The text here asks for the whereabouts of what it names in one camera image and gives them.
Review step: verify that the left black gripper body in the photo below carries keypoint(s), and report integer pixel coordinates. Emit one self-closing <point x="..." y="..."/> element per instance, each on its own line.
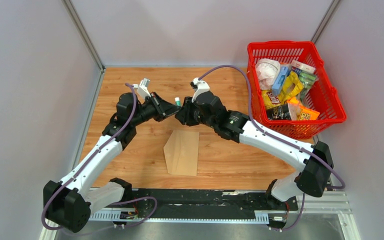
<point x="149" y="110"/>

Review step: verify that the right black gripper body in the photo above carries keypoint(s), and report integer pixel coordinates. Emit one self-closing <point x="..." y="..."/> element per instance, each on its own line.
<point x="207" y="121"/>

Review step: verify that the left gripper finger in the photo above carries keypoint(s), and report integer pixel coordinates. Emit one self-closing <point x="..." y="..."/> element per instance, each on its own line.
<point x="161" y="104"/>
<point x="166" y="113"/>

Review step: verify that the green white glue stick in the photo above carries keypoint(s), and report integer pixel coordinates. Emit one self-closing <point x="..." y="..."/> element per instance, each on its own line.
<point x="177" y="101"/>

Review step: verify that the brown paper envelope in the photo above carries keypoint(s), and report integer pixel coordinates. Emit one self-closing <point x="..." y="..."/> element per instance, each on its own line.
<point x="181" y="153"/>

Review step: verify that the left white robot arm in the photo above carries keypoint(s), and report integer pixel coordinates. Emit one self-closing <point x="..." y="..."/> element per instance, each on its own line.
<point x="70" y="202"/>

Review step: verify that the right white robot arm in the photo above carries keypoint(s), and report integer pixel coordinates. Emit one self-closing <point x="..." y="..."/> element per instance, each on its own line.
<point x="312" y="163"/>

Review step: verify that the white crumpled bag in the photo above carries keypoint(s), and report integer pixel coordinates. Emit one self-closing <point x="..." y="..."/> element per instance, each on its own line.
<point x="267" y="70"/>

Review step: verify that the black snack packet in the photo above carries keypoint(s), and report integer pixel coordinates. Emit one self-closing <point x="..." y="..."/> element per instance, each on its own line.
<point x="280" y="112"/>

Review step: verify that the blue box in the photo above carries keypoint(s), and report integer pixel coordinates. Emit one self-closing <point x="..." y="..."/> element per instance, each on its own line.
<point x="280" y="79"/>

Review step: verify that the yellow snack bag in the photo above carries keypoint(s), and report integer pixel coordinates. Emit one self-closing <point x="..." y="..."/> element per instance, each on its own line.
<point x="292" y="86"/>

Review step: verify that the orange snack bag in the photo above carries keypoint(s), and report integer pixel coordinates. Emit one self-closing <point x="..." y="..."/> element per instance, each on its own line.
<point x="299" y="112"/>

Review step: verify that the white red small box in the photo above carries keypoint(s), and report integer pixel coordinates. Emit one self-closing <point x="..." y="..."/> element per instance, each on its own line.
<point x="299" y="67"/>

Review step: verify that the green packet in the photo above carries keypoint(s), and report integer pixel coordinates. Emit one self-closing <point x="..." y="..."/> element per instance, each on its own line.
<point x="307" y="80"/>

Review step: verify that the red plastic basket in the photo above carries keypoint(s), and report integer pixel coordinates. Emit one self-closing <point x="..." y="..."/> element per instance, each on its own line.
<point x="322" y="97"/>

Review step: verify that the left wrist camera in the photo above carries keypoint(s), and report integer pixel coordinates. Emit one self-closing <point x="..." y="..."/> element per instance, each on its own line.
<point x="142" y="88"/>

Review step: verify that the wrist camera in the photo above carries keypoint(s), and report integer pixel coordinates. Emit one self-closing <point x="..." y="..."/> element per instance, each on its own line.
<point x="142" y="88"/>
<point x="199" y="86"/>

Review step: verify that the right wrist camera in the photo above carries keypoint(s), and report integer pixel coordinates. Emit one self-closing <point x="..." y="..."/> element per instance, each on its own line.
<point x="199" y="86"/>

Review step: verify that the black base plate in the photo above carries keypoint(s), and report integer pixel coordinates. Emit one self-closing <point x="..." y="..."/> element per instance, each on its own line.
<point x="203" y="204"/>

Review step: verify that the aluminium frame rail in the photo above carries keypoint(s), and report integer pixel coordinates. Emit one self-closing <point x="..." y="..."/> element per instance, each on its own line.
<point x="332" y="202"/>

